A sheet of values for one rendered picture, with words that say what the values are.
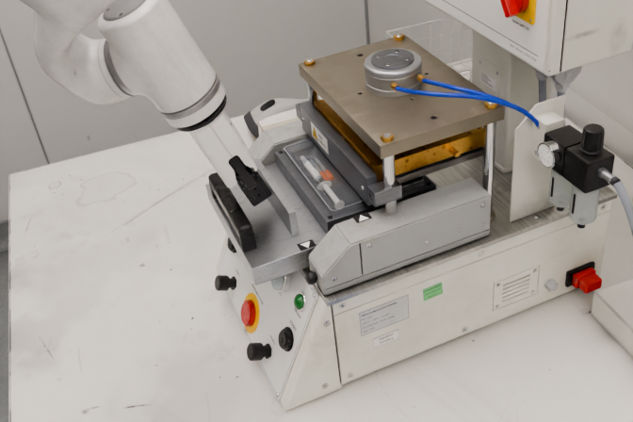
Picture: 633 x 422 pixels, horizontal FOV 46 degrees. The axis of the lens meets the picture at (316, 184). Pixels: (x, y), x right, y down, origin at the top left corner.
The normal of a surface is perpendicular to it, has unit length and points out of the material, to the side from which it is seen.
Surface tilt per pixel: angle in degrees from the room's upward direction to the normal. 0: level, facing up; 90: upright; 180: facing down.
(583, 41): 90
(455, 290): 90
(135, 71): 98
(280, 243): 0
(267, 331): 65
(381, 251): 90
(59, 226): 0
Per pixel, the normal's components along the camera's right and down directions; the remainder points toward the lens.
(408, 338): 0.39, 0.50
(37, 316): -0.10, -0.81
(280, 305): -0.87, -0.07
